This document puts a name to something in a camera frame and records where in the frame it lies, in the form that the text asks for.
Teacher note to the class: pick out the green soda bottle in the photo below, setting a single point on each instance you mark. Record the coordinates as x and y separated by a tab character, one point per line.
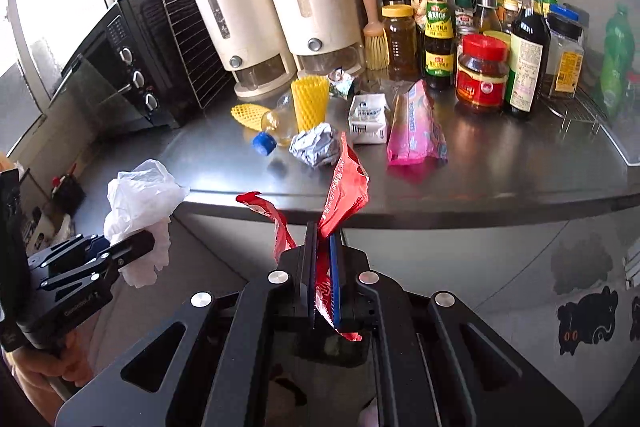
617	57

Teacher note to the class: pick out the blue lid jar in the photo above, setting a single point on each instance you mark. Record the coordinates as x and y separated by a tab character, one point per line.
564	11

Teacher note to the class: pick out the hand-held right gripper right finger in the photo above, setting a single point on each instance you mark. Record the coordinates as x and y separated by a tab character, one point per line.
334	279

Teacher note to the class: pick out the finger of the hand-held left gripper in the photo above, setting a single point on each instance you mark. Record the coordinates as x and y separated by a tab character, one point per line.
135	247
70	249

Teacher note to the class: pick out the small yellow foam net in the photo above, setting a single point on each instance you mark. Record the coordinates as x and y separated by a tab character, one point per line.
247	114

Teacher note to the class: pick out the crumpled silver foil ball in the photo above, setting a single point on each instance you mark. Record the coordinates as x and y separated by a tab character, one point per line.
315	144

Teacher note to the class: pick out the red lid chili jar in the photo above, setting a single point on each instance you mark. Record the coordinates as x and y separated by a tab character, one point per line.
482	77

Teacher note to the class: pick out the white plastic bag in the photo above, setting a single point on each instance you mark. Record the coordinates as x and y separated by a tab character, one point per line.
140	197

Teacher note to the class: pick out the glass spice jar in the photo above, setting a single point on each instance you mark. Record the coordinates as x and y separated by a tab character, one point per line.
464	14

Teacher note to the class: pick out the black lid clear jar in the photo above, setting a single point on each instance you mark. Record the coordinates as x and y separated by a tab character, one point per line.
565	57

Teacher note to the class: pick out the silver snack wrapper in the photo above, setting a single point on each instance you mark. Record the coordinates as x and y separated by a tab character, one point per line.
341	82

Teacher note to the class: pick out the green label oyster sauce bottle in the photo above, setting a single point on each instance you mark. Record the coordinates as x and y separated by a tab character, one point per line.
439	32

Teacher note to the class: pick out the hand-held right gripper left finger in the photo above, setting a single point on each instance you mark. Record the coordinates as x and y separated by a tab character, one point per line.
299	268

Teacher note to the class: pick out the white paper packet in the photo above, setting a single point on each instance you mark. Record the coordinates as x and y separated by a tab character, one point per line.
367	119

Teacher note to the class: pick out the blue cap plastic bottle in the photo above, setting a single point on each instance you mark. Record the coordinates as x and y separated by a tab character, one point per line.
277	122

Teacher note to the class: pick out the large yellow foam net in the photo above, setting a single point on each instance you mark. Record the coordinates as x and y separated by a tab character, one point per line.
310	104

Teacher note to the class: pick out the small amber bottle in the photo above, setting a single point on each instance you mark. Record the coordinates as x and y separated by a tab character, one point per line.
487	17

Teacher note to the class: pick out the large dark soy sauce bottle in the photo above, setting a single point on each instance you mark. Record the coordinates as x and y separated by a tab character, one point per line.
525	57

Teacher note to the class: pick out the pink wipes packet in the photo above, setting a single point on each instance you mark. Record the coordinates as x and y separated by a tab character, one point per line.
415	132

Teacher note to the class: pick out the person's left hand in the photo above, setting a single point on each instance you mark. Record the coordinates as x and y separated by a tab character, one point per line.
35	369

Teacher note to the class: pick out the yellow lid honey jar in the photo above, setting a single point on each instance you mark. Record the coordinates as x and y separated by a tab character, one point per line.
400	42

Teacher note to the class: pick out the black toaster oven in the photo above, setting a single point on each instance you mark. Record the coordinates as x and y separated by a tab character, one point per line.
125	37

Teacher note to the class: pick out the red snack wrapper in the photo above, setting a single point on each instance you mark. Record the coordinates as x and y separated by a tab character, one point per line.
345	187

